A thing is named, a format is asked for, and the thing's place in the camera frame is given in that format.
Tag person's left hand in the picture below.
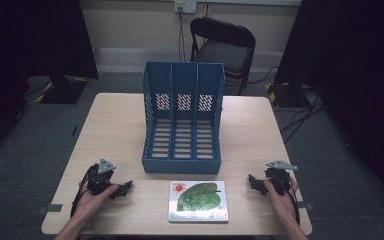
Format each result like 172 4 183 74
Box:
69 183 120 225

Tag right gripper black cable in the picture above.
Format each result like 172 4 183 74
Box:
286 183 302 226

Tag blue three-slot file rack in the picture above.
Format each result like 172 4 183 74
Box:
141 60 226 176

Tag black cables on floor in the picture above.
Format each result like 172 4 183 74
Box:
246 65 328 145

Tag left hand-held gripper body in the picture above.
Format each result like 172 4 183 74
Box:
85 157 118 196

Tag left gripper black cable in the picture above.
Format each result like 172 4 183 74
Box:
69 163 96 218

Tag grey tape strip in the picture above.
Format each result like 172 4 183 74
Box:
36 203 64 215
296 200 315 211

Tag black curtain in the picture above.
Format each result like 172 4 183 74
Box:
0 0 100 168
273 0 384 214

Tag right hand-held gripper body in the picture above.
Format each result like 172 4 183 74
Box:
263 160 299 196

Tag black stand base yellow tape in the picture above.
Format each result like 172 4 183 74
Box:
265 81 311 109
35 75 89 105

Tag black cable from wall socket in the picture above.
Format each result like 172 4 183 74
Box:
177 7 188 63

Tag white wall socket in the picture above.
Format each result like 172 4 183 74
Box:
174 0 198 15

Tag black folding chair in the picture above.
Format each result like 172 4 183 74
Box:
189 17 257 96

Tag person's right hand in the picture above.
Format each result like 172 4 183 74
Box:
263 175 302 228

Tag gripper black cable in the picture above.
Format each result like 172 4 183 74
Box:
286 183 302 226
69 163 96 218

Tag picture book with green leaf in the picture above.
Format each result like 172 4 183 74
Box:
167 180 230 224

